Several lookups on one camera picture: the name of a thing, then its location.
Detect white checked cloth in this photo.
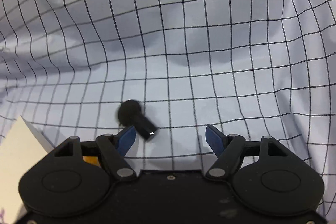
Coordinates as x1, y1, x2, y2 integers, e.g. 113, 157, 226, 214
0, 0, 336, 224

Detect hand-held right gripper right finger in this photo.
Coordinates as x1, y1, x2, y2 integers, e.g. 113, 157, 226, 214
205, 124, 290, 182

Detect white cardboard box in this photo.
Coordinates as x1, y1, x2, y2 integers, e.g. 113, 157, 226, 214
0, 115, 55, 224

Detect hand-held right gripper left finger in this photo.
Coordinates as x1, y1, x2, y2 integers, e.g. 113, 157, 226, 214
51, 125, 137, 182

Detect brown leather case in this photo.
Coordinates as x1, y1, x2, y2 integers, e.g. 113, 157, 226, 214
83, 156, 100, 166

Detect black foam microphone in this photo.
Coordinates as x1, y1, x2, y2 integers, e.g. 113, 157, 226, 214
117, 99, 158, 140

